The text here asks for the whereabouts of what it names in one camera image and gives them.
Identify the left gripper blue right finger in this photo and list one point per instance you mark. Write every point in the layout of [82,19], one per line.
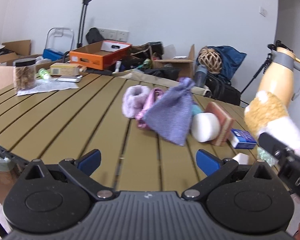
[207,162]

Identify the white sponge block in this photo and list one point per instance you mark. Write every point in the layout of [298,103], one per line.
[205,127]

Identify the black trolley handle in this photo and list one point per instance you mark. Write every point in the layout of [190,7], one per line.
[85,4]

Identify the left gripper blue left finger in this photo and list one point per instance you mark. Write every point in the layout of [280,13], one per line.
[89,162]

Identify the orange cardboard box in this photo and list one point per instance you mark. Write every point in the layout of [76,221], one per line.
[100,55]

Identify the purple drawstring pouch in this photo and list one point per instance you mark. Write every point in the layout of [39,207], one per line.
[171,116]

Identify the pink striped sponge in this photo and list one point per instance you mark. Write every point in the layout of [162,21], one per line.
[226,122]

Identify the white and yellow plush toy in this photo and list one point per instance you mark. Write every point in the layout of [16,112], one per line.
[267,113]

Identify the cardboard box on floor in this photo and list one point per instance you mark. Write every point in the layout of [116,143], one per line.
[10,52]

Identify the white paper sheet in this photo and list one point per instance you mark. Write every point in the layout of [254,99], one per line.
[43,86]

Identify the light blue fluffy toy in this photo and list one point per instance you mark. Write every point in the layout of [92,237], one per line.
[196,109]

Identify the blue tissue pack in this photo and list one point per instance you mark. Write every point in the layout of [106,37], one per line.
[240,139]

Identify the chrome folding stool frame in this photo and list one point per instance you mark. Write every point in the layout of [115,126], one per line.
[60,39]

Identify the blue fabric bag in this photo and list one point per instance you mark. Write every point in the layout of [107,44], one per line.
[231,60]

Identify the woven rattan ball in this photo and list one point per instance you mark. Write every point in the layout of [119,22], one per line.
[211,59]

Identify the brown open cardboard box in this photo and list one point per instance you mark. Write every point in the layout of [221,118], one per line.
[185,64]

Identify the cream thermos jug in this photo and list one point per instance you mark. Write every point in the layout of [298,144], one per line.
[279,76]

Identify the grey water bottle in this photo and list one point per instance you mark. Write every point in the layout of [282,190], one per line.
[200,76]

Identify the black camera tripod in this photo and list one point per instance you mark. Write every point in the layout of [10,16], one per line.
[272,47]

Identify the clear jar with snacks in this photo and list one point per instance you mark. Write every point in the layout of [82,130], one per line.
[24,74]

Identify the wall socket strip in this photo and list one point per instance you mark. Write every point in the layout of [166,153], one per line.
[115,35]

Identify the small yellow paper box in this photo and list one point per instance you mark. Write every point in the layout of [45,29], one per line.
[64,69]

